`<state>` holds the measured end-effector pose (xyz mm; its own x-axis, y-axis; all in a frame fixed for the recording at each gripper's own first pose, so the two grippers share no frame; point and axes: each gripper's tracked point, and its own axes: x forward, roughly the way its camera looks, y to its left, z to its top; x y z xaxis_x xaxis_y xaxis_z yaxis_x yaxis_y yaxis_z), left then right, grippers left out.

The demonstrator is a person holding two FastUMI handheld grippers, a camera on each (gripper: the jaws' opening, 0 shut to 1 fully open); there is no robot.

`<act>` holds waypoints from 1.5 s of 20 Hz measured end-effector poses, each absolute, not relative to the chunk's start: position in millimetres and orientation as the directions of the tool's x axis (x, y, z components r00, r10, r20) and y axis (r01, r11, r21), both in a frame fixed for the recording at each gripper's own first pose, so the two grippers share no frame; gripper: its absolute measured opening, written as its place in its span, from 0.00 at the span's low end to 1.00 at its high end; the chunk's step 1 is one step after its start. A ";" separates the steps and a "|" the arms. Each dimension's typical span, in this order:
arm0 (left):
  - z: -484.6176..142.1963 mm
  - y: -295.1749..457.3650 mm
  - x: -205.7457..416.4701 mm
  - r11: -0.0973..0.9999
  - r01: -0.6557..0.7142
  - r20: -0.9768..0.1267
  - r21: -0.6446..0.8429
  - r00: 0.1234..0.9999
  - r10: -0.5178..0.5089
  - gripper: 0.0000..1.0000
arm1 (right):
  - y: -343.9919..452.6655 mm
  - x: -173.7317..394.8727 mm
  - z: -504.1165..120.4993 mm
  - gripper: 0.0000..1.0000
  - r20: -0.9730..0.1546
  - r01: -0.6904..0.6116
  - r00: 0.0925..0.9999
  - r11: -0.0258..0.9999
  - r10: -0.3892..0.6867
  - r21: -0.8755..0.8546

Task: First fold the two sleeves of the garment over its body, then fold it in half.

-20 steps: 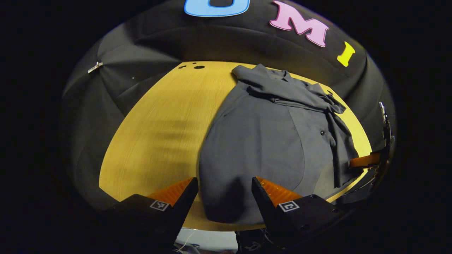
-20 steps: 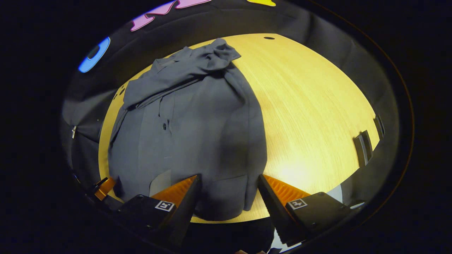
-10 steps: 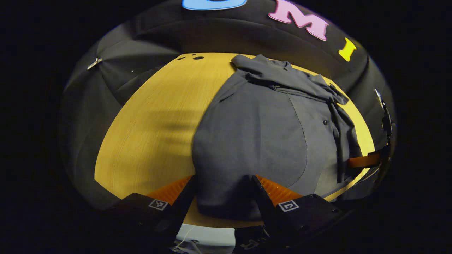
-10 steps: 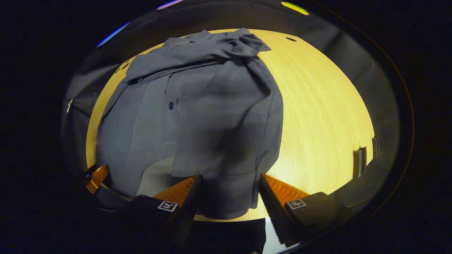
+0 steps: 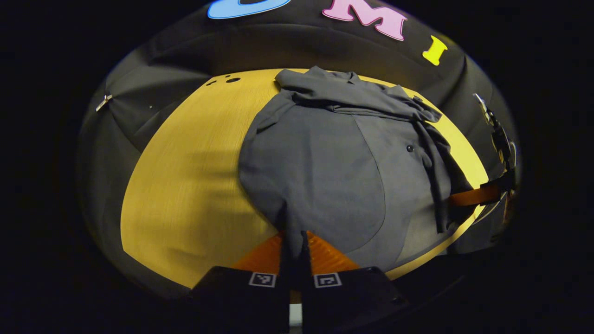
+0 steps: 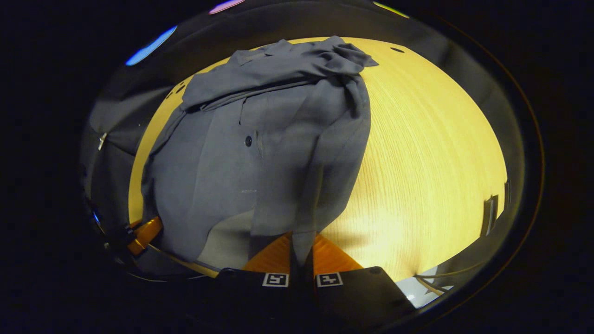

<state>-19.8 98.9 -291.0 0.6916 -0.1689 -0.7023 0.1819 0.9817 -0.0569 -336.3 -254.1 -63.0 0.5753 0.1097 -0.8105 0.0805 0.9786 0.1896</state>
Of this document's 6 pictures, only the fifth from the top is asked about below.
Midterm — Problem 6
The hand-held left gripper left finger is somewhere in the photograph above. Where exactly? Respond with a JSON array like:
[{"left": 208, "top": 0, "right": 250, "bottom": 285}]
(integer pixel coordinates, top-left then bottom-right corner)
[{"left": 188, "top": 231, "right": 291, "bottom": 334}]

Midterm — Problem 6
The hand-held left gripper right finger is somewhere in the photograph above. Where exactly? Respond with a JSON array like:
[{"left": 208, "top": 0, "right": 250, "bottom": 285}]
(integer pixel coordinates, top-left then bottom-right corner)
[{"left": 299, "top": 231, "right": 410, "bottom": 334}]

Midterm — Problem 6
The grey collared shirt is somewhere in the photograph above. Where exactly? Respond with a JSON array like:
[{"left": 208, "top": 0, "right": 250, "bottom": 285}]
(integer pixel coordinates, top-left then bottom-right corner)
[{"left": 238, "top": 65, "right": 475, "bottom": 272}]

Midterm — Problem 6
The black backdrop cloth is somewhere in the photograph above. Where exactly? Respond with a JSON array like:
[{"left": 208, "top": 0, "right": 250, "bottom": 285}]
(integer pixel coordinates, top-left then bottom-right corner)
[{"left": 77, "top": 0, "right": 520, "bottom": 297}]

